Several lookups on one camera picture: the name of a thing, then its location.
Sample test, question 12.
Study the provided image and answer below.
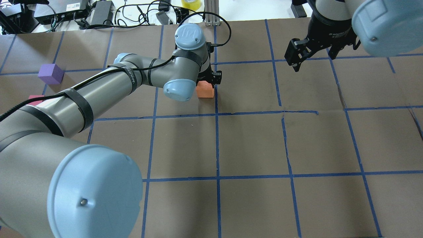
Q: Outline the yellow tape roll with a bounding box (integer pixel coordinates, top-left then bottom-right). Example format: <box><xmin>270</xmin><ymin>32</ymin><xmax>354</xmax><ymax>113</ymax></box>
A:
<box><xmin>181</xmin><ymin>0</ymin><xmax>201</xmax><ymax>12</ymax></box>

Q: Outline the purple foam block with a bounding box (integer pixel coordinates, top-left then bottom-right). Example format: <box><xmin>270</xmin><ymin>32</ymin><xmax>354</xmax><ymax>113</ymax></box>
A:
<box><xmin>37</xmin><ymin>63</ymin><xmax>64</xmax><ymax>85</ymax></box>

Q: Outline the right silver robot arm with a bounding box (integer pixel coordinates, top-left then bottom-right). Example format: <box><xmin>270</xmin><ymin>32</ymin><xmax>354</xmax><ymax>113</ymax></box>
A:
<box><xmin>284</xmin><ymin>0</ymin><xmax>423</xmax><ymax>72</ymax></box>

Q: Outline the black power adapter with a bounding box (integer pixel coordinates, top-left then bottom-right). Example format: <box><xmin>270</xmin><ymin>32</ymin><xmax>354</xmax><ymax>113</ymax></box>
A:
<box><xmin>90</xmin><ymin>0</ymin><xmax>114</xmax><ymax>25</ymax></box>

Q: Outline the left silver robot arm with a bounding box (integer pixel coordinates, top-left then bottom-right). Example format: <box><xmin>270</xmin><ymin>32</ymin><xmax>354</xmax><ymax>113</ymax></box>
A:
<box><xmin>1</xmin><ymin>23</ymin><xmax>221</xmax><ymax>238</ymax></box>

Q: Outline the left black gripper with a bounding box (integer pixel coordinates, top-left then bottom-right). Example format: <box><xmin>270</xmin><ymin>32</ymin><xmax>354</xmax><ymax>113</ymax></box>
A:
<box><xmin>197</xmin><ymin>43</ymin><xmax>222</xmax><ymax>87</ymax></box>

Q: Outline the orange foam block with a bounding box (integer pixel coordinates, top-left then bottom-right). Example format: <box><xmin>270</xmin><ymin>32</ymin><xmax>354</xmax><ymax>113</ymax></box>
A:
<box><xmin>195</xmin><ymin>80</ymin><xmax>215</xmax><ymax>99</ymax></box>

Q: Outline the aluminium frame post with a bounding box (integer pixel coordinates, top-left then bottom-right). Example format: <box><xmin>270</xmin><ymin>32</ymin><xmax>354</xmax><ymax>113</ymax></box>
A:
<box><xmin>204</xmin><ymin>0</ymin><xmax>221</xmax><ymax>26</ymax></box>

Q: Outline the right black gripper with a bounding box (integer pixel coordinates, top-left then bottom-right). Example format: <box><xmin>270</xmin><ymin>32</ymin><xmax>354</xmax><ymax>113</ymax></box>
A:
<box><xmin>284</xmin><ymin>9</ymin><xmax>361</xmax><ymax>72</ymax></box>

